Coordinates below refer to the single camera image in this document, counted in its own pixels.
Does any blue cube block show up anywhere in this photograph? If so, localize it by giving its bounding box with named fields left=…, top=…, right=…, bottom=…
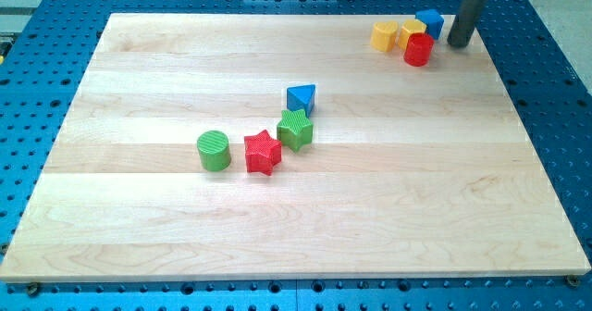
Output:
left=415, top=8, right=444, bottom=41

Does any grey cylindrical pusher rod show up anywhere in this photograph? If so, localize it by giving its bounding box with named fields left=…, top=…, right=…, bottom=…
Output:
left=447, top=0, right=487, bottom=48

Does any green star block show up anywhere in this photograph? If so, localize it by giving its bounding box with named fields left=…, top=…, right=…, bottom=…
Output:
left=277, top=109, right=314, bottom=152

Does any yellow heart block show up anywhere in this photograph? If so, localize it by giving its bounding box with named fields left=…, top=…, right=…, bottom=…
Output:
left=370, top=20, right=399, bottom=52

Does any green cylinder block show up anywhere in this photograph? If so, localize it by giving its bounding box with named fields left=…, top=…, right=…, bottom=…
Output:
left=196, top=131, right=231, bottom=172

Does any yellow hexagon block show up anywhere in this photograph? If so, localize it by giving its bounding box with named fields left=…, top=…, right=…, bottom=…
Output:
left=398, top=19, right=426, bottom=50

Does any light wooden board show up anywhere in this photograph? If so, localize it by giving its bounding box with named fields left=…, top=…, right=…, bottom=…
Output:
left=1, top=13, right=590, bottom=282

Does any blue triangle block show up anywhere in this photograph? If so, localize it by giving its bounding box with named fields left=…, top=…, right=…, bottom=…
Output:
left=287, top=84, right=316, bottom=117

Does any blue perforated metal table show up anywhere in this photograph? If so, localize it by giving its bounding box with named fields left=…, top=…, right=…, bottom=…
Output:
left=1, top=0, right=591, bottom=310

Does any red cylinder block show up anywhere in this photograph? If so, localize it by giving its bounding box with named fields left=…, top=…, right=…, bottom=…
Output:
left=403, top=33, right=435, bottom=67

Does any red star block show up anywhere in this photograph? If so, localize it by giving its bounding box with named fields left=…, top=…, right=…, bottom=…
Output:
left=244, top=130, right=282, bottom=176

